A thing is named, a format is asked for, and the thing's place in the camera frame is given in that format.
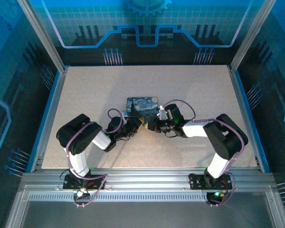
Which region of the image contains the starry night print tin box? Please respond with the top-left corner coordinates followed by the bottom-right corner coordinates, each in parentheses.
top-left (126, 95), bottom-right (161, 120)

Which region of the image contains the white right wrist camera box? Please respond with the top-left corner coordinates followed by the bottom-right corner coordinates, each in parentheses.
top-left (157, 106), bottom-right (169, 121)

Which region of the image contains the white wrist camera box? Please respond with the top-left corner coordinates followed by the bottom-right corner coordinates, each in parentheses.
top-left (120, 111), bottom-right (130, 124)
top-left (157, 106), bottom-right (169, 121)

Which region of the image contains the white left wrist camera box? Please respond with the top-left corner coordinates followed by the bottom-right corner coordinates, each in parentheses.
top-left (120, 111), bottom-right (130, 124)

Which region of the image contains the aluminium mounting rail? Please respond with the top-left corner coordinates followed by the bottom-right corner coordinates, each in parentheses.
top-left (18, 167), bottom-right (276, 192)

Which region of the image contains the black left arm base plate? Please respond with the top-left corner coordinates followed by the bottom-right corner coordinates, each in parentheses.
top-left (62, 174), bottom-right (107, 190)

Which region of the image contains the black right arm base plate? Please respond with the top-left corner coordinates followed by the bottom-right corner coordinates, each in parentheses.
top-left (188, 172), bottom-right (233, 190)

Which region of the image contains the slotted grey cable duct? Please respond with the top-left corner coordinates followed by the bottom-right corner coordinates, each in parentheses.
top-left (27, 193), bottom-right (211, 202)

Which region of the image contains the aluminium table side rail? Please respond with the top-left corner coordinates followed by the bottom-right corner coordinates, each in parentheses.
top-left (227, 66), bottom-right (264, 172)
top-left (29, 67), bottom-right (69, 173)

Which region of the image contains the lit cable connector plug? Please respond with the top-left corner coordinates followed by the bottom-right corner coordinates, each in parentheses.
top-left (210, 190), bottom-right (228, 200)
top-left (76, 188), bottom-right (89, 198)

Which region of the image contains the aluminium frame post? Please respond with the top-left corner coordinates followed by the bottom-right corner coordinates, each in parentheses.
top-left (228, 0), bottom-right (277, 72)
top-left (17, 0), bottom-right (69, 72)

